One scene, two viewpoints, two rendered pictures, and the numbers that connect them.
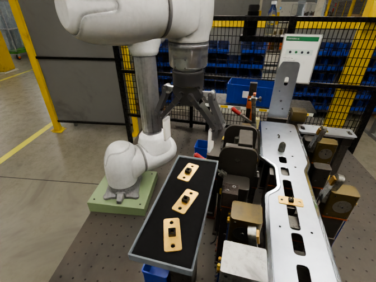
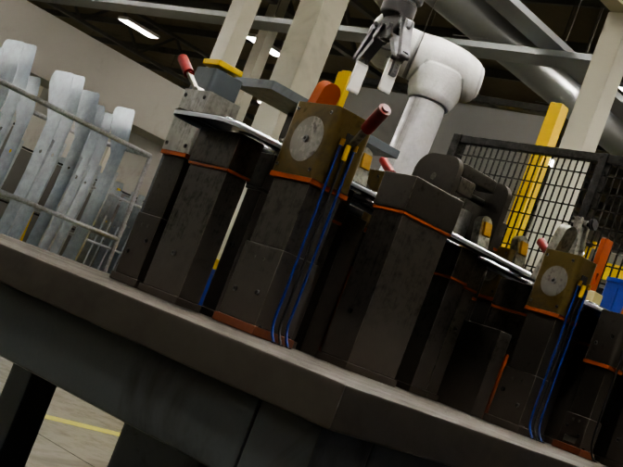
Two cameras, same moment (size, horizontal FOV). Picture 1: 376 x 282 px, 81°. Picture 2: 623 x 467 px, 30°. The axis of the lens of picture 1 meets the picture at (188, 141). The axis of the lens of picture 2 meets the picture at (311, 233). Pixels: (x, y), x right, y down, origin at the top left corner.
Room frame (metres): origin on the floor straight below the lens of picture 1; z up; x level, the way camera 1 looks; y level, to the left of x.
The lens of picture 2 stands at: (-1.43, -1.48, 0.72)
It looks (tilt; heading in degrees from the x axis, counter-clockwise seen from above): 5 degrees up; 37
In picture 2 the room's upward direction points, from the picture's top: 21 degrees clockwise
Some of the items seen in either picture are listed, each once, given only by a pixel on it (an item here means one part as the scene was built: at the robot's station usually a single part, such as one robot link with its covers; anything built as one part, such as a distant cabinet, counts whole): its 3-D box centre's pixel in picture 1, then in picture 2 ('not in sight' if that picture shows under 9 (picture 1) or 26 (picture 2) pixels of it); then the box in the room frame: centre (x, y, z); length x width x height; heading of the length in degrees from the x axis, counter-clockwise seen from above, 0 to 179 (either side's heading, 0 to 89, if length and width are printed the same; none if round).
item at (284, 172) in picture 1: (277, 196); (505, 351); (0.74, -0.42, 0.84); 0.12 x 0.05 x 0.29; 76
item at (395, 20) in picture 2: (188, 87); (394, 20); (0.53, 0.00, 1.43); 0.08 x 0.07 x 0.09; 65
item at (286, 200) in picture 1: (290, 200); not in sight; (0.56, -0.37, 1.01); 0.08 x 0.04 x 0.01; 76
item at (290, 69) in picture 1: (282, 91); not in sight; (1.27, -0.56, 1.17); 0.12 x 0.01 x 0.34; 76
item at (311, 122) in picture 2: not in sight; (298, 225); (-0.06, -0.42, 0.88); 0.14 x 0.09 x 0.36; 76
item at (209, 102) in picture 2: not in sight; (171, 192); (0.04, -0.05, 0.88); 0.12 x 0.07 x 0.36; 76
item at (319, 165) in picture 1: (315, 191); (602, 386); (0.78, -0.62, 0.84); 0.10 x 0.05 x 0.29; 76
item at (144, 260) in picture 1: (183, 198); (318, 119); (0.42, 0.01, 1.16); 0.37 x 0.14 x 0.02; 166
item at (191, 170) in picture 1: (188, 170); not in sight; (0.53, 0.00, 1.17); 0.08 x 0.04 x 0.01; 155
